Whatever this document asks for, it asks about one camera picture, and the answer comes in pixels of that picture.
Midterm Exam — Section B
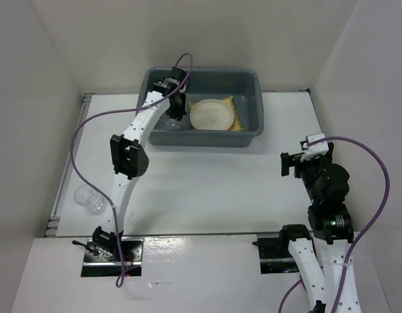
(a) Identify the yellow green bamboo mat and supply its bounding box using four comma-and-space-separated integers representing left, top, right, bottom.
187, 95, 246, 133

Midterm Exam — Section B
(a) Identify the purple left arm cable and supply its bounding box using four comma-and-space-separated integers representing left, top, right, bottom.
71, 52, 193, 288

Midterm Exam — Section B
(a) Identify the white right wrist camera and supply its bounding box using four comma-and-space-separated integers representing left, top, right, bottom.
300, 133, 329, 162

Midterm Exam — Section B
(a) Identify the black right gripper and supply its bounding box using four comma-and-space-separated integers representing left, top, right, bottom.
280, 150, 332, 202

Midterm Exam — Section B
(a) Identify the clear plastic cup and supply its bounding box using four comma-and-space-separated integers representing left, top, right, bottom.
164, 117, 181, 130
74, 184, 107, 215

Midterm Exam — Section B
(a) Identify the grey plastic bin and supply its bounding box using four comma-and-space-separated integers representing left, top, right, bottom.
149, 68, 264, 148

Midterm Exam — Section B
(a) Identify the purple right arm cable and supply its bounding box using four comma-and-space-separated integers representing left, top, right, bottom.
278, 136, 391, 313

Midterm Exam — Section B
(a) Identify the cream white plate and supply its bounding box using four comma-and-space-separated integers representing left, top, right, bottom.
189, 98, 236, 131

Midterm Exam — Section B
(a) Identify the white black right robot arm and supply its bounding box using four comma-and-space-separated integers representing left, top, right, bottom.
278, 152, 361, 312

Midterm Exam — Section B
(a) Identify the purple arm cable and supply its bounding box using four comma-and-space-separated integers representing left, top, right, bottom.
71, 52, 193, 288
278, 136, 391, 313

